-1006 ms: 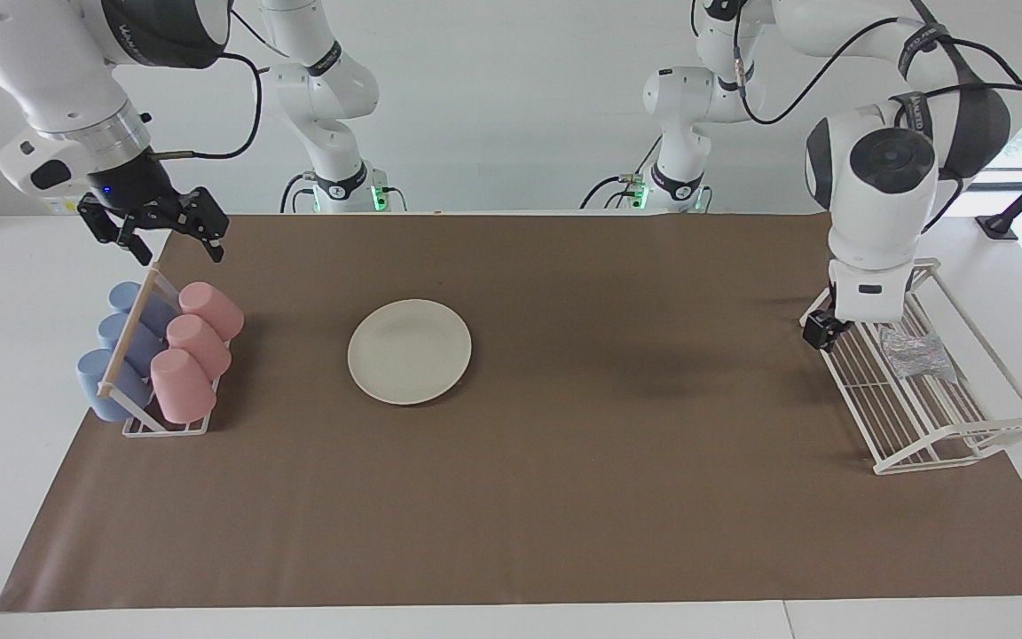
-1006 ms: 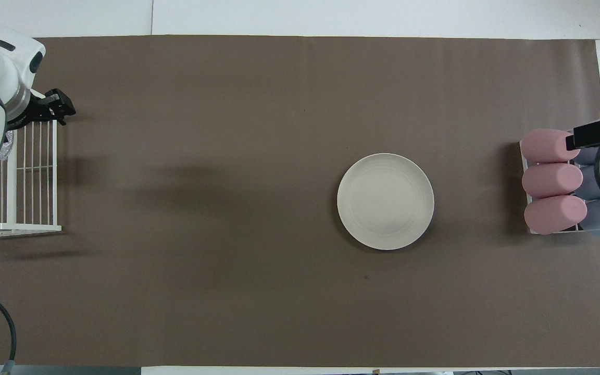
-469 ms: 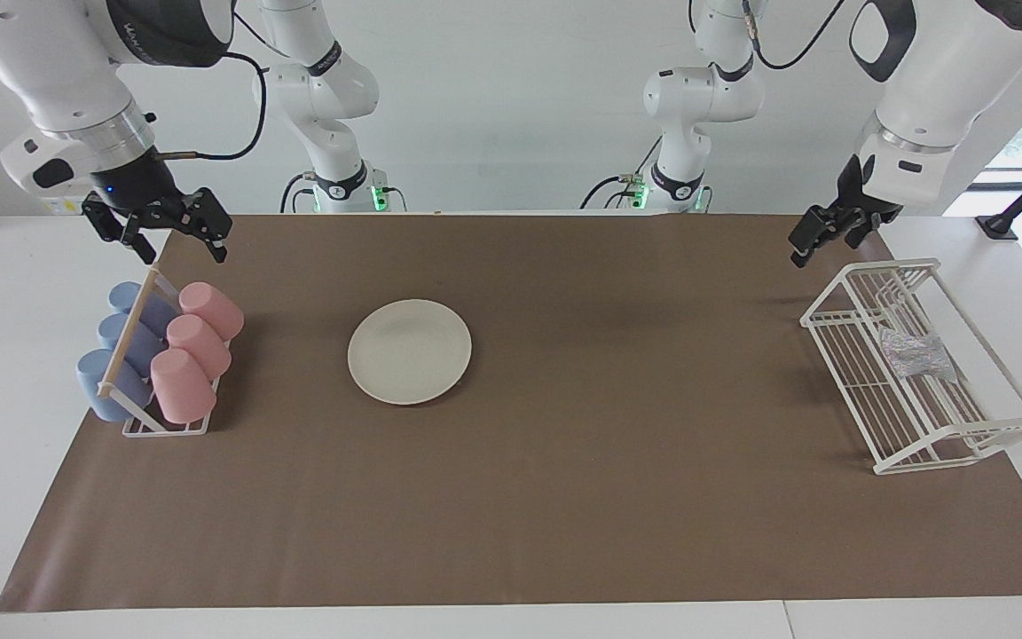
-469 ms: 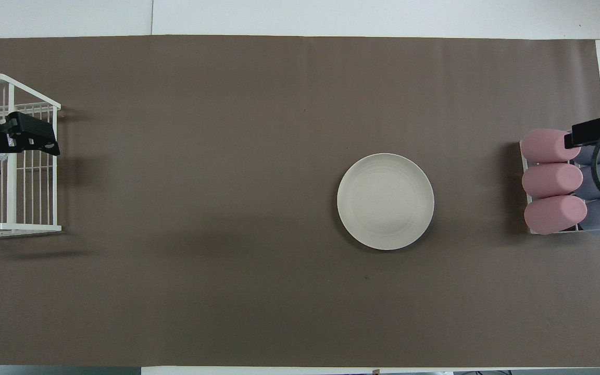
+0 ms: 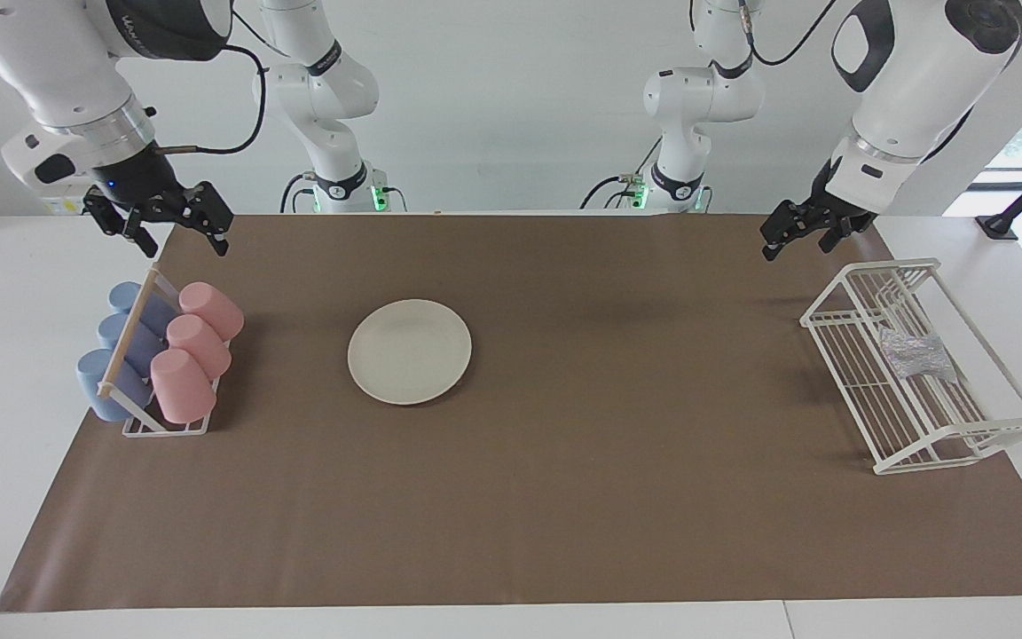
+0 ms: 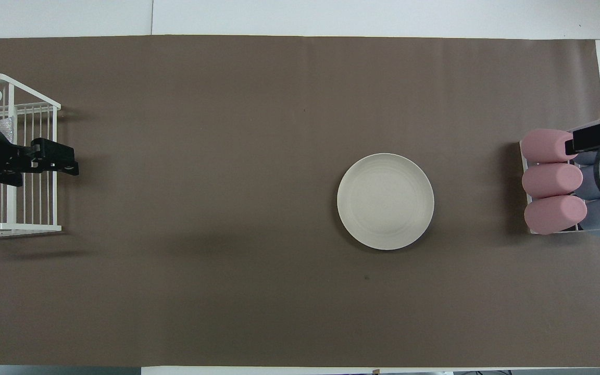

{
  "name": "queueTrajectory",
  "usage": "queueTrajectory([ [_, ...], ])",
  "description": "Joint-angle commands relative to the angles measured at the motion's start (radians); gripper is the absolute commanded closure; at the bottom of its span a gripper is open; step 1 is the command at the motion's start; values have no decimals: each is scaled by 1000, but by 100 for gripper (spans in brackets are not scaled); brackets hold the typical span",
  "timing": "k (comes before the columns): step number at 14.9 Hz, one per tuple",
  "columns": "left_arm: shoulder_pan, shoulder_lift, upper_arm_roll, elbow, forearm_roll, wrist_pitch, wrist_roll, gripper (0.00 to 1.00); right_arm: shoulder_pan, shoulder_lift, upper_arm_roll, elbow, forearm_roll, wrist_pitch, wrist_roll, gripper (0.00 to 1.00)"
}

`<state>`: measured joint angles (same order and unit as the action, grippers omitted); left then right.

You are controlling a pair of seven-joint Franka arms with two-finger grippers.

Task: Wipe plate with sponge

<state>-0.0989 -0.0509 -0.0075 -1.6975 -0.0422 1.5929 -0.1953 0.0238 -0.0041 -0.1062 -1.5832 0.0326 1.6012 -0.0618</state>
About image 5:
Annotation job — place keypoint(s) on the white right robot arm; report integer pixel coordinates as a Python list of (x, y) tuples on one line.
[(50, 62)]

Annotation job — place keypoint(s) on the brown table mat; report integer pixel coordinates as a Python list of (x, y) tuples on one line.
[(564, 488)]

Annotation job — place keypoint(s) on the blue plastic cup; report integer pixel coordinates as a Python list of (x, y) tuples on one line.
[(143, 346), (98, 390), (156, 312)]

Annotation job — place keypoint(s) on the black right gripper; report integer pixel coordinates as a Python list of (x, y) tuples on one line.
[(140, 182)]

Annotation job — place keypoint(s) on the cup rack with wooden bar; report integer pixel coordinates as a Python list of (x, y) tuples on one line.
[(128, 333)]

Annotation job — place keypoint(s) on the pink plastic cup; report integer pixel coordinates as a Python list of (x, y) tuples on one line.
[(183, 386), (200, 344), (214, 309)]

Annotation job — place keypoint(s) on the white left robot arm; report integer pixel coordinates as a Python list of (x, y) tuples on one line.
[(910, 80)]

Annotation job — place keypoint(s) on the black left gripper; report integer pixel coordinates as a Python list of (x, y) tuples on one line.
[(835, 200)]

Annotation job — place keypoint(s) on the silver mesh sponge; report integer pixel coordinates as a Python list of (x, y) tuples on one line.
[(917, 355)]

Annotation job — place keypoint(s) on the cream round plate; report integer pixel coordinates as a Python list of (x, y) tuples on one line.
[(409, 352)]

